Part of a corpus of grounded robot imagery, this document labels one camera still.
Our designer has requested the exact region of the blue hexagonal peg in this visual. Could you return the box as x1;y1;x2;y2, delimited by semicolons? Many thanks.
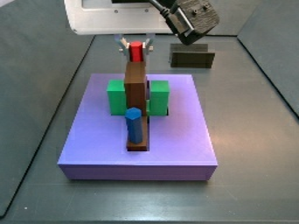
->
126;108;143;144

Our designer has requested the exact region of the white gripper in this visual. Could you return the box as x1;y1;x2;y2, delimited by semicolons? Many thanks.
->
64;0;171;59

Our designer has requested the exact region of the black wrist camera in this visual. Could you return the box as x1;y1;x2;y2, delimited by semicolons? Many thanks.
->
166;0;220;46

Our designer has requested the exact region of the black peg holder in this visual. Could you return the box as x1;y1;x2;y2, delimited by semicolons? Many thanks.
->
170;44;215;68

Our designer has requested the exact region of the green U-shaped block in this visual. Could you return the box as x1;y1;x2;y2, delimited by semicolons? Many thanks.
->
107;80;171;116

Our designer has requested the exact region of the brown L-shaped block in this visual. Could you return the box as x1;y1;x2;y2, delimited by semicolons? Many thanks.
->
124;62;148;151

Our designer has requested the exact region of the purple base board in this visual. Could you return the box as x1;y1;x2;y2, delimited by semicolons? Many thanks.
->
58;73;218;180

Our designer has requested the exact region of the red peg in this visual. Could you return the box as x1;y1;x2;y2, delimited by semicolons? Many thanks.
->
130;41;144;62

